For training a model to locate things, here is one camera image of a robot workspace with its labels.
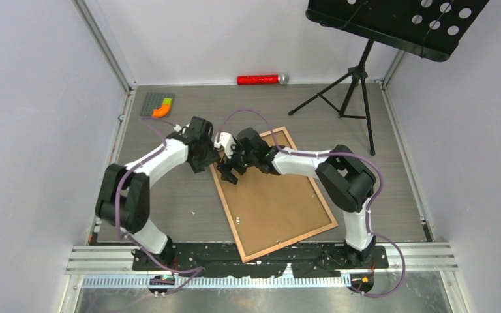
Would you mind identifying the blue wooden picture frame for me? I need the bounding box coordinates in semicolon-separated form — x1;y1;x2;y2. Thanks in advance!
209;126;339;264

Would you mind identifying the orange curved toy block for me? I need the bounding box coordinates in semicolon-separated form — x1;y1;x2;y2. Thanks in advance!
151;102;172;118

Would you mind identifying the aluminium front rail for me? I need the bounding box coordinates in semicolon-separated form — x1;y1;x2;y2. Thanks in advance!
66;242;459;289

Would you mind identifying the grey building baseplate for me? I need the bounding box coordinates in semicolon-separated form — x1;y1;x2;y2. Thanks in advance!
140;92;175;117

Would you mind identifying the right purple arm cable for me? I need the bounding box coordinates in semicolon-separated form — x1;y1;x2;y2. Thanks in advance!
215;108;407;300

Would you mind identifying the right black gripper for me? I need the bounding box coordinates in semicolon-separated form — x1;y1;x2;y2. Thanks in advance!
217;138;258;185

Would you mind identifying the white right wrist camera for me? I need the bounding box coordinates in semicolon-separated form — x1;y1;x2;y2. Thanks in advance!
213;132;239;159

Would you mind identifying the black music stand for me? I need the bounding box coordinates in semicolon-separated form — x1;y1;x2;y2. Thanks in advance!
288;0;491;157

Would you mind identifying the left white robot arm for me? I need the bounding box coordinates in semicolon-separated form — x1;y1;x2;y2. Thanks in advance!
95;117;220;270

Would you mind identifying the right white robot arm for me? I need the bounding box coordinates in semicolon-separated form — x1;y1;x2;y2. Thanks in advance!
213;128;376;268

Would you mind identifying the red toy microphone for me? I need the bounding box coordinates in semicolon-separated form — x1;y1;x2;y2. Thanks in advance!
236;73;290;85

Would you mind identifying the green toy brick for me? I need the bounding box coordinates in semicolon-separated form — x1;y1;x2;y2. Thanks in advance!
162;98;172;106

